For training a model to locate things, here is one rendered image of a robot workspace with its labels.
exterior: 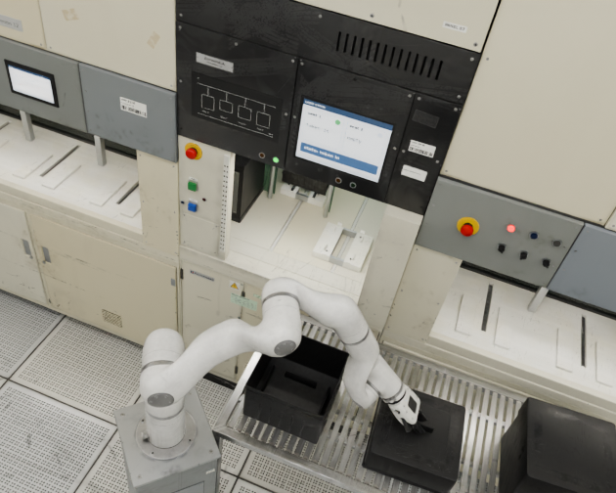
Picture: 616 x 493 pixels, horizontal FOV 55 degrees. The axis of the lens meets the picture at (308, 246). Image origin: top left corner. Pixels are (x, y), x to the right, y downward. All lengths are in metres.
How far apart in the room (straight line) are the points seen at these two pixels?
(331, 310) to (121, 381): 1.74
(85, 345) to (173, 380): 1.63
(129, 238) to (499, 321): 1.54
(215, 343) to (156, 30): 0.97
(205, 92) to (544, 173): 1.06
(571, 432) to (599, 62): 1.11
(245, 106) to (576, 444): 1.46
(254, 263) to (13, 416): 1.36
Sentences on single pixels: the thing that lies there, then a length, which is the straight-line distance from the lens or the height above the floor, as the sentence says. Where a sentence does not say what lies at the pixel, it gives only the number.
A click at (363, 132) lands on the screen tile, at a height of 1.63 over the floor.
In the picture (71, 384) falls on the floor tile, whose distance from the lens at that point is 3.14.
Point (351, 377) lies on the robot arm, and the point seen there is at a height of 1.13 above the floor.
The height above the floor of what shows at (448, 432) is 0.86.
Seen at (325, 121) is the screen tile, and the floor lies 1.62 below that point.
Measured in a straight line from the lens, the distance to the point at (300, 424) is 2.01.
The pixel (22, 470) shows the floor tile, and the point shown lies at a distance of 2.96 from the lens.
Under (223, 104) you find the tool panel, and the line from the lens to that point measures 1.96.
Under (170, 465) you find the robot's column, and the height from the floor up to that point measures 0.76.
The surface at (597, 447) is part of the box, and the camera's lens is 2.12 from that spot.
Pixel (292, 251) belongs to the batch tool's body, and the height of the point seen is 0.87.
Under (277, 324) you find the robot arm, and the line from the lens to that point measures 1.51.
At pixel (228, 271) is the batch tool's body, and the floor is 0.83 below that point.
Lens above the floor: 2.58
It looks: 43 degrees down
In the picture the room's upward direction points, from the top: 11 degrees clockwise
